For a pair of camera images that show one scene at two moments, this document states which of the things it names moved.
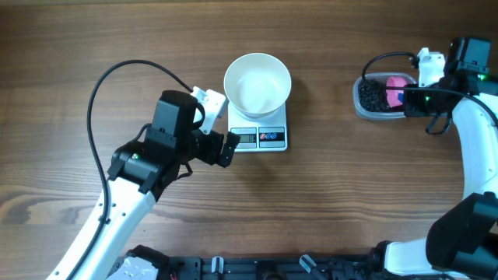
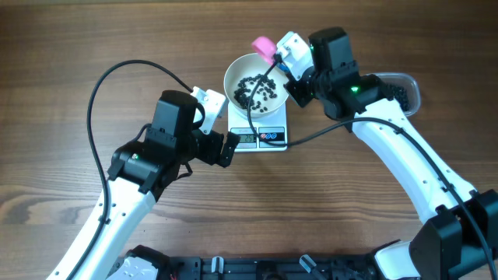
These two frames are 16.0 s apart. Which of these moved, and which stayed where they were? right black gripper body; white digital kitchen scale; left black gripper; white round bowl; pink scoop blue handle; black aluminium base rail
Moved: pink scoop blue handle; right black gripper body
Stayed: black aluminium base rail; white round bowl; white digital kitchen scale; left black gripper
